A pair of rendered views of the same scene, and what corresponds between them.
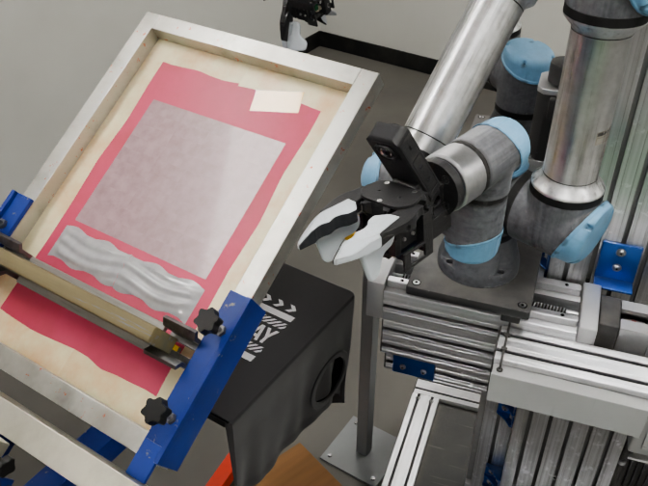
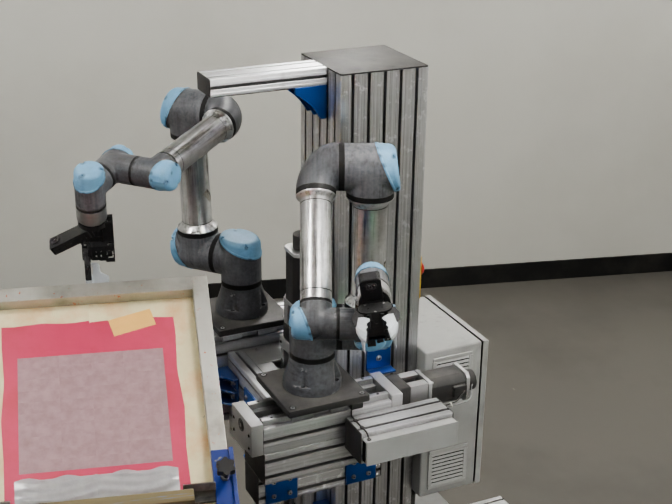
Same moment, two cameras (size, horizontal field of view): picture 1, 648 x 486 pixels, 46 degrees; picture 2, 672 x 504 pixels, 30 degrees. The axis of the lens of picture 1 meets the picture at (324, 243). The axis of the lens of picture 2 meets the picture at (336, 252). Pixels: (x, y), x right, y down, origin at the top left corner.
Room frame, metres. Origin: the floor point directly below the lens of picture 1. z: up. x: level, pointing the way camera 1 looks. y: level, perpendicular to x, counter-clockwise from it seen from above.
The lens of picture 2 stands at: (-0.93, 1.68, 2.80)
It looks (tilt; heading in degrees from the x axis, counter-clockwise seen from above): 22 degrees down; 315
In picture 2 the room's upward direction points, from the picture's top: 1 degrees clockwise
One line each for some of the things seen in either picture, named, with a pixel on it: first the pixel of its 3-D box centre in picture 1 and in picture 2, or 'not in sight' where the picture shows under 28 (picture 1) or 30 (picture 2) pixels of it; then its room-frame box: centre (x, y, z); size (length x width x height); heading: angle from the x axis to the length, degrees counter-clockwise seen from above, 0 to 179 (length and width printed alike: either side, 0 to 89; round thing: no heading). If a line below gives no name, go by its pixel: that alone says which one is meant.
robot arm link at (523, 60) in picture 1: (524, 74); (238, 255); (1.61, -0.45, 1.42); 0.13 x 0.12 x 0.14; 21
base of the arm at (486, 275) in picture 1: (480, 241); (312, 366); (1.13, -0.29, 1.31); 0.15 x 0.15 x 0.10
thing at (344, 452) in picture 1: (368, 351); not in sight; (1.68, -0.14, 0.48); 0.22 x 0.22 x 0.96; 57
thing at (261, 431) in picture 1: (285, 402); not in sight; (1.22, 0.09, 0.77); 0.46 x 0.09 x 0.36; 147
